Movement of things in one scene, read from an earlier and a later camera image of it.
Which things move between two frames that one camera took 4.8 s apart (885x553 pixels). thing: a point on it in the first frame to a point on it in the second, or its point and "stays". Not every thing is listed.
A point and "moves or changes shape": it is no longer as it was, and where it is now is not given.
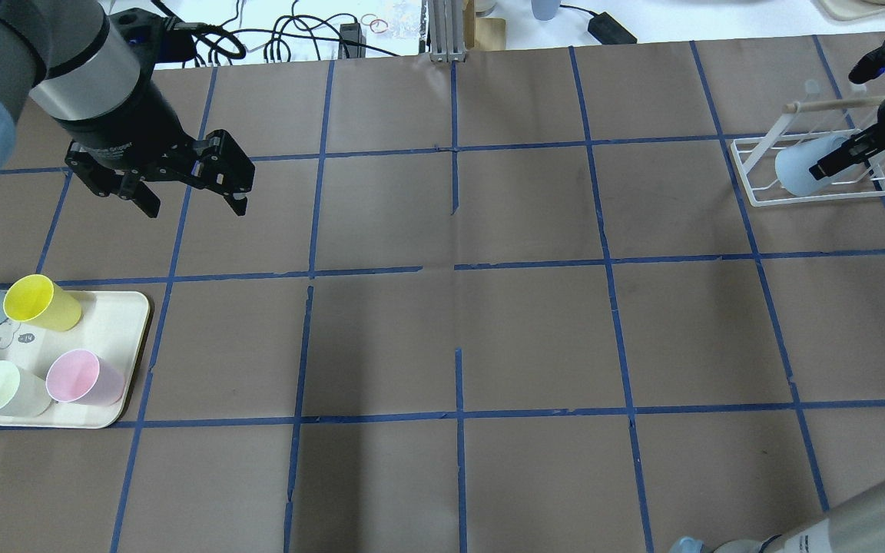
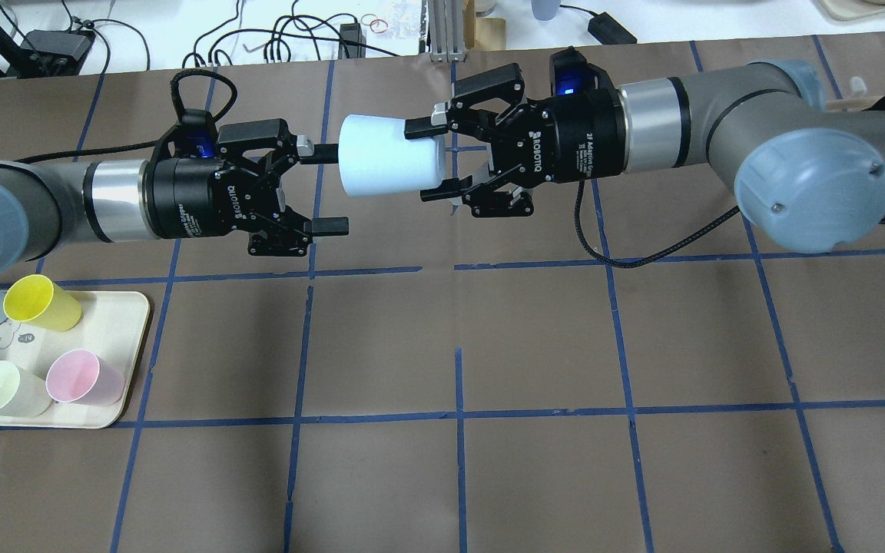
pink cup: [78, 376] stays
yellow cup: [35, 299] stays
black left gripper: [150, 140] to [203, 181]
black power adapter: [608, 31] stays
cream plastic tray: [112, 325] stays
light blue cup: [793, 164] moves or changes shape
